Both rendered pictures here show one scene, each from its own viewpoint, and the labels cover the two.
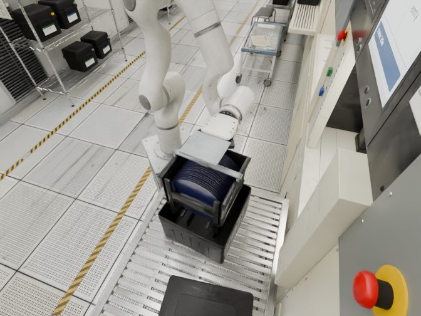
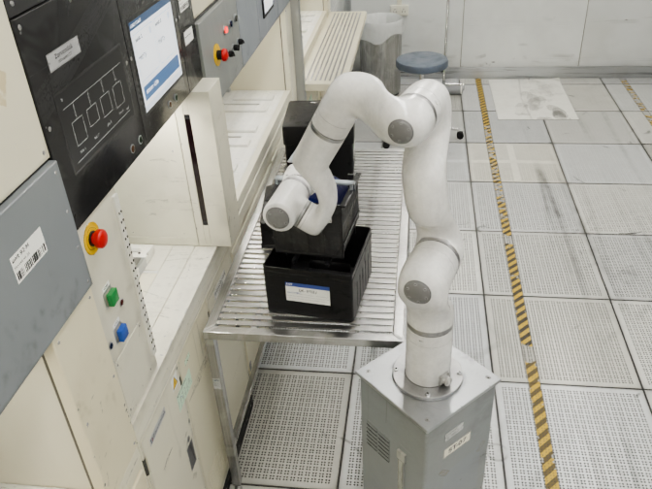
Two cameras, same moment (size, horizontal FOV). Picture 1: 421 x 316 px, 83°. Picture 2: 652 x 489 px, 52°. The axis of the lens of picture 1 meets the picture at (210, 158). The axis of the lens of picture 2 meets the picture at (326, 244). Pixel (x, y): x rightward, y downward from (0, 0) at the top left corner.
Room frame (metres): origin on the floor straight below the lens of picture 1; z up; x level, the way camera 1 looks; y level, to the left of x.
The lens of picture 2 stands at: (2.19, -0.25, 2.06)
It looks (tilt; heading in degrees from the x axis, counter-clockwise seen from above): 33 degrees down; 170
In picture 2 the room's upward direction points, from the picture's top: 3 degrees counter-clockwise
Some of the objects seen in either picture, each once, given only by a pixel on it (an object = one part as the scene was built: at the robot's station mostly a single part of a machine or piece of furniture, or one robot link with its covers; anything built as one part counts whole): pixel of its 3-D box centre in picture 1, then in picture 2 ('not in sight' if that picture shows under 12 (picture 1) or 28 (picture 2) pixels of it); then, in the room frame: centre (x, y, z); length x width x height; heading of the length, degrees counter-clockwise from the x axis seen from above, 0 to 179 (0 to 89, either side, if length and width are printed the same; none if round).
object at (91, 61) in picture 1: (81, 56); not in sight; (2.95, 1.64, 0.31); 0.30 x 0.28 x 0.26; 157
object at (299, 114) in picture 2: not in sight; (321, 140); (-0.38, 0.19, 0.89); 0.29 x 0.29 x 0.25; 75
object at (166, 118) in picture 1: (168, 99); (427, 291); (0.96, 0.20, 1.07); 0.19 x 0.12 x 0.24; 144
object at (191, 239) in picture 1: (207, 211); (320, 268); (0.49, 0.01, 0.85); 0.28 x 0.28 x 0.17; 63
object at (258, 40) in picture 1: (260, 39); not in sight; (3.06, -0.62, 0.47); 0.31 x 0.23 x 0.02; 3
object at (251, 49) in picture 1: (262, 52); not in sight; (3.22, -0.70, 0.24); 0.97 x 0.52 x 0.48; 164
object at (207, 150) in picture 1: (206, 177); (315, 204); (0.49, 0.01, 1.08); 0.24 x 0.20 x 0.32; 63
